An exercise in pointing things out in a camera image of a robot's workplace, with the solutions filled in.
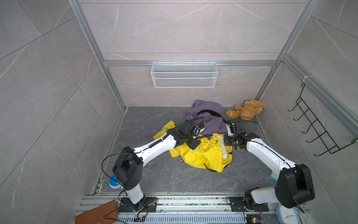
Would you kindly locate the white wire mesh basket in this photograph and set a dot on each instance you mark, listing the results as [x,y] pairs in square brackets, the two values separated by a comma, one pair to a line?
[184,75]

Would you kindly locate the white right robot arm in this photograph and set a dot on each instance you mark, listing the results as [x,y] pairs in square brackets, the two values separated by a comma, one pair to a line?
[294,185]

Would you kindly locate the yellow trousers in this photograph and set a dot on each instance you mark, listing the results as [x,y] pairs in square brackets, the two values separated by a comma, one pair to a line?
[190,156]

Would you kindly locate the brown teddy bear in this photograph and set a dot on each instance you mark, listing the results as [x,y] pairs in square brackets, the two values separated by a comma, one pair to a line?
[246,112]

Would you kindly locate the blue white round button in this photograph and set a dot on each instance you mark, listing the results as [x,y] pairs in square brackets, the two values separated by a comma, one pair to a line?
[114,183]

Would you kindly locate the purple garment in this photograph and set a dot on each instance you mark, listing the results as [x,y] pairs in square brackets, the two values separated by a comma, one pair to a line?
[208,117]

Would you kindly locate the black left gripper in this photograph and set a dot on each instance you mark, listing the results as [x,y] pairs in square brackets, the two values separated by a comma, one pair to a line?
[195,144]

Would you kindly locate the small green alarm clock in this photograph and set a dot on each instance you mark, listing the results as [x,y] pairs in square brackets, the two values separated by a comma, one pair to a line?
[273,176]

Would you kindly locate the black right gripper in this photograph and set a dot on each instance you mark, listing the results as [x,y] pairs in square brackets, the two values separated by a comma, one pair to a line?
[226,139]

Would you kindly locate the black wire hook rack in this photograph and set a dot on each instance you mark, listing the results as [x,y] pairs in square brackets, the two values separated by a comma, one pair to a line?
[321,133]

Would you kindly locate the metal base rail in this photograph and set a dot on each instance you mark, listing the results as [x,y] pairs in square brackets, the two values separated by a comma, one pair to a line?
[189,208]

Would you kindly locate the white analog clock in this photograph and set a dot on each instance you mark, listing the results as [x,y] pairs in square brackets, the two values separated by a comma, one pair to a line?
[287,216]

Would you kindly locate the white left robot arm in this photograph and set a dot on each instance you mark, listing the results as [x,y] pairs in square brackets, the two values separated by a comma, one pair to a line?
[128,168]

